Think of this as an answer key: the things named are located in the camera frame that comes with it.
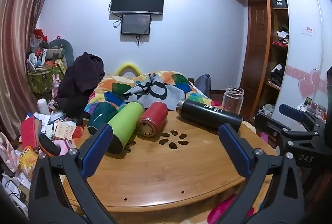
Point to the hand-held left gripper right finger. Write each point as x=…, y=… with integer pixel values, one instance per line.
x=234, y=147

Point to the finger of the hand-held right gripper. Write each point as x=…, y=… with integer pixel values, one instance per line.
x=291, y=111
x=267, y=124

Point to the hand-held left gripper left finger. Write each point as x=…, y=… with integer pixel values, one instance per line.
x=97, y=144

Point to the dark green cup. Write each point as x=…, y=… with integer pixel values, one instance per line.
x=99, y=113

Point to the lime green bottle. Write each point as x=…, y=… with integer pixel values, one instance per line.
x=127, y=120

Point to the clear glass jar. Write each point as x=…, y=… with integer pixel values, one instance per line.
x=232, y=100

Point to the black bottle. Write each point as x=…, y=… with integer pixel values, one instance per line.
x=207, y=113

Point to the black glasses case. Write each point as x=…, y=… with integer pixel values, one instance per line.
x=48, y=145

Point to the red bottle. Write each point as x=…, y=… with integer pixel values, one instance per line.
x=153, y=118

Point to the pink cloth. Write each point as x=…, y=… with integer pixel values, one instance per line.
x=225, y=209

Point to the dark clothing heap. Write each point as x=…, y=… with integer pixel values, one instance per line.
x=79, y=81

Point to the white plastic bottle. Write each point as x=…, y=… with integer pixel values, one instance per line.
x=43, y=106

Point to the red book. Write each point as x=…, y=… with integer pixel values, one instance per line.
x=29, y=130

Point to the grey backpack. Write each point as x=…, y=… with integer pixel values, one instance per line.
x=203, y=83

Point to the yellow snack packet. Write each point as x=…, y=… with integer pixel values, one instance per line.
x=28, y=160

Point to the round wooden table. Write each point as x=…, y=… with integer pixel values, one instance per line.
x=166, y=169

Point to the white sliding door with hearts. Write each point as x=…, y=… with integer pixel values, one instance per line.
x=303, y=39

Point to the pink rabbit toy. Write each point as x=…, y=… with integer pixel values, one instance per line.
x=55, y=85

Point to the wooden door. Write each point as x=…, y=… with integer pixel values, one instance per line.
x=255, y=47

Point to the colourful patchwork blanket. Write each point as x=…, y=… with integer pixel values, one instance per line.
x=145, y=86

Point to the yellow arched cushion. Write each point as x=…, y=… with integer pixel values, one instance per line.
x=127, y=68

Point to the wooden wardrobe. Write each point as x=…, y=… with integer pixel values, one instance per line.
x=262, y=31

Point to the green storage basket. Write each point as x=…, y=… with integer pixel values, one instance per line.
x=41, y=81

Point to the grey plush toy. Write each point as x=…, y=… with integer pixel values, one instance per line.
x=61, y=48

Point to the pink brown curtain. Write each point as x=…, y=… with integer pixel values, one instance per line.
x=18, y=39

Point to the small wall monitor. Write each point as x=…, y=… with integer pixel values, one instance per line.
x=136, y=24

